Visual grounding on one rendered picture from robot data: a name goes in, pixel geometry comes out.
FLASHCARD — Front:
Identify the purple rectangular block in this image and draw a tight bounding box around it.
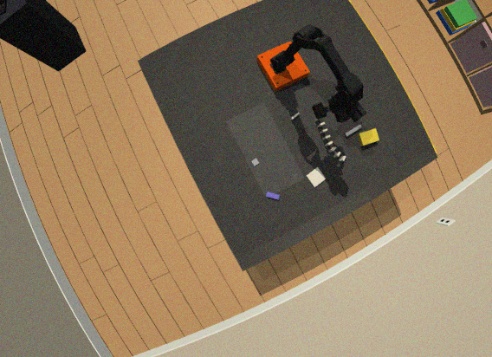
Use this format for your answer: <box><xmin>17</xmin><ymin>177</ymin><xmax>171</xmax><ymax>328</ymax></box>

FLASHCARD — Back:
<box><xmin>266</xmin><ymin>191</ymin><xmax>280</xmax><ymax>200</ymax></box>

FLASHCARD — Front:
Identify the yellow block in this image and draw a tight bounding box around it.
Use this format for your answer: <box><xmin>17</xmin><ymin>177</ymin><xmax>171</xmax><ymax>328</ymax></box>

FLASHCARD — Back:
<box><xmin>357</xmin><ymin>128</ymin><xmax>379</xmax><ymax>146</ymax></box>

